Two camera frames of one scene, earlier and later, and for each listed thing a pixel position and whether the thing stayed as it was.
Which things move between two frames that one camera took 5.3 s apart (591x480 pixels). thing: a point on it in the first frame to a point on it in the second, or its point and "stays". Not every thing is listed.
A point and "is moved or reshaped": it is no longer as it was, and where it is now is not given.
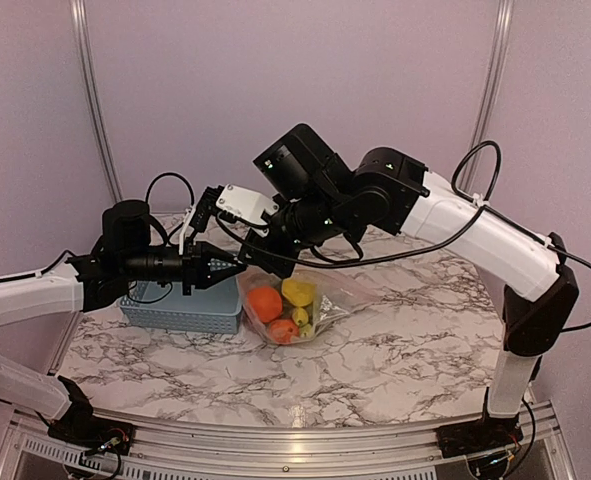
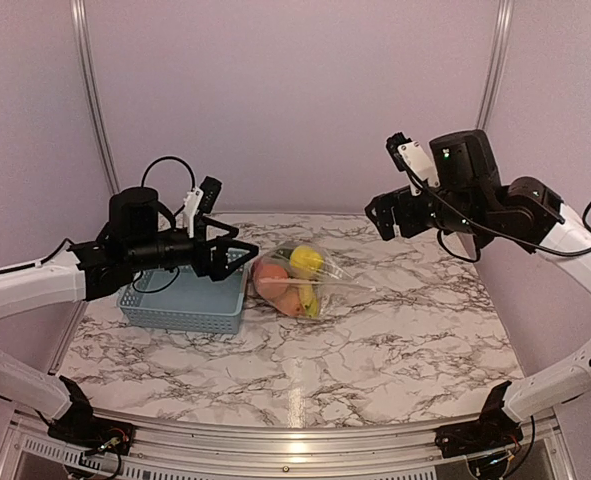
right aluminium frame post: [502, 27] stays
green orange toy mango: [283, 331] to [290, 302]
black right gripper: [281, 264] to [386, 202]
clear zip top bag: [288, 310] is moved or reshaped
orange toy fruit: [266, 303] to [271, 280]
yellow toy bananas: [301, 319] to [308, 300]
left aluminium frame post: [80, 24] stays
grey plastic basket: [162, 306] stays
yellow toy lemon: [298, 292] to [305, 259]
